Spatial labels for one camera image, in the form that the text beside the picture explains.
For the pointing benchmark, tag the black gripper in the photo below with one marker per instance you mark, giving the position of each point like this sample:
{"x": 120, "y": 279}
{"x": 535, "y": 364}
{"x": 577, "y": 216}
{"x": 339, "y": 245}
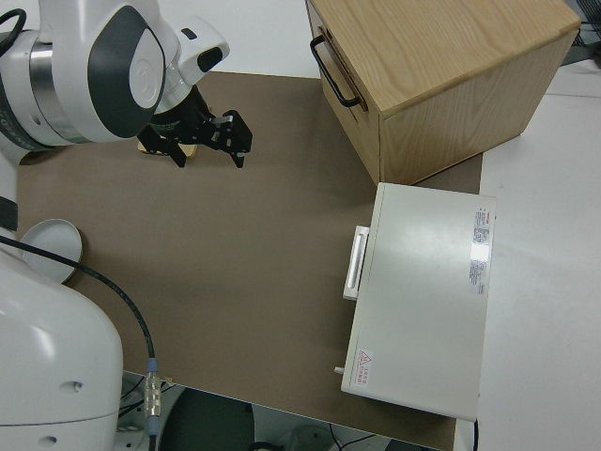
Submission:
{"x": 180, "y": 119}

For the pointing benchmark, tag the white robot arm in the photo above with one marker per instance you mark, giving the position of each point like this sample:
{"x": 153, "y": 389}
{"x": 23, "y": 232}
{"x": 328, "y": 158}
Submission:
{"x": 117, "y": 70}

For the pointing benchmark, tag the white toaster oven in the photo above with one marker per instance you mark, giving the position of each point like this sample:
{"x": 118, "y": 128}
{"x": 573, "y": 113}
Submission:
{"x": 422, "y": 300}

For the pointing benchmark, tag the gray plate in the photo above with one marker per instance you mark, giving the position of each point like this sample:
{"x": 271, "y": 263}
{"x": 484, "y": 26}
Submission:
{"x": 51, "y": 244}

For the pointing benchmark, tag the wooden mug tree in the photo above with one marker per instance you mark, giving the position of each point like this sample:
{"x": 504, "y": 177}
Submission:
{"x": 190, "y": 151}

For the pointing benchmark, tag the wooden drawer cabinet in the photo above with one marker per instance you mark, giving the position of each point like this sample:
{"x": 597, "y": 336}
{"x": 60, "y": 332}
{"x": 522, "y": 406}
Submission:
{"x": 446, "y": 61}

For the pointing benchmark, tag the brown table mat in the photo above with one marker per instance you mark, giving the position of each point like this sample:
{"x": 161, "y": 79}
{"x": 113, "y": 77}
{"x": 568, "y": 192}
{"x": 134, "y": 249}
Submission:
{"x": 235, "y": 244}

